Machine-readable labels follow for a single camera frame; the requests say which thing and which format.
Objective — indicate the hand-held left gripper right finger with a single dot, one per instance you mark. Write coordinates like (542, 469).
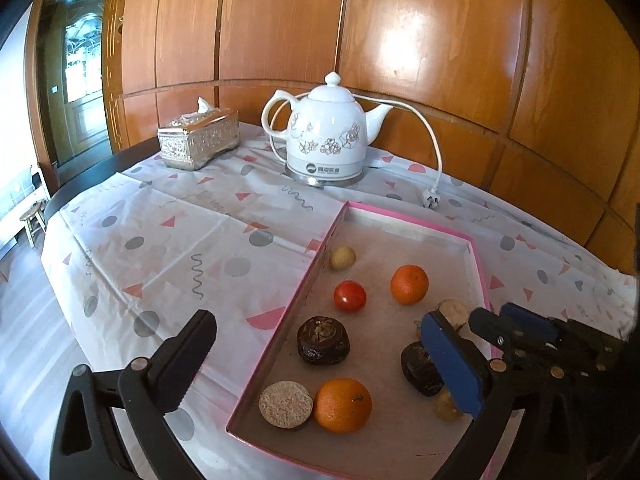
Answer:
(452, 365)

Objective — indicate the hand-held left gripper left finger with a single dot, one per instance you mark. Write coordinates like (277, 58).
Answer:
(185, 360)

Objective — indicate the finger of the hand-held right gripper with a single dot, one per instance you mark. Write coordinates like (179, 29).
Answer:
(492, 330)
(532, 322)

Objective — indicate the dark brown mangosteen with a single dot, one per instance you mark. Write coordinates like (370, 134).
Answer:
(323, 340)
(419, 366)

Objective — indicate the small beige longan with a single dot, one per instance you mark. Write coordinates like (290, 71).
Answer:
(446, 406)
(343, 258)

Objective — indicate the orange tangerine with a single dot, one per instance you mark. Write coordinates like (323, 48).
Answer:
(343, 405)
(409, 284)

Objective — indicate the red tomato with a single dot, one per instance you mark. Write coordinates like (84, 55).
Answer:
(350, 295)

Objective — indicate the pink-edged shallow box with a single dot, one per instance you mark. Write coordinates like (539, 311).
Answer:
(380, 252)

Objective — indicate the round tan disc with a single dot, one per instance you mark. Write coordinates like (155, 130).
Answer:
(286, 404)

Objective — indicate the patterned white tablecloth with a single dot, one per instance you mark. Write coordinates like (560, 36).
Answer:
(175, 230)

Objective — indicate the small wooden stool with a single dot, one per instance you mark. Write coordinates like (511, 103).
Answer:
(32, 217)

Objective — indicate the silver embossed tissue box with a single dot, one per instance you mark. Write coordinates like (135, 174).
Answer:
(197, 140)

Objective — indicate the silver kettle base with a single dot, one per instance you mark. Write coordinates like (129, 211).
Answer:
(325, 181)

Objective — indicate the white tissue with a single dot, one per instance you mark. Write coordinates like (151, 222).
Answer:
(204, 106)

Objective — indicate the white floral electric kettle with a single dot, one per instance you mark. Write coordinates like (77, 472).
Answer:
(327, 130)

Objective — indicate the wooden glass door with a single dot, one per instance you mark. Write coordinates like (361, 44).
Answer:
(80, 60)

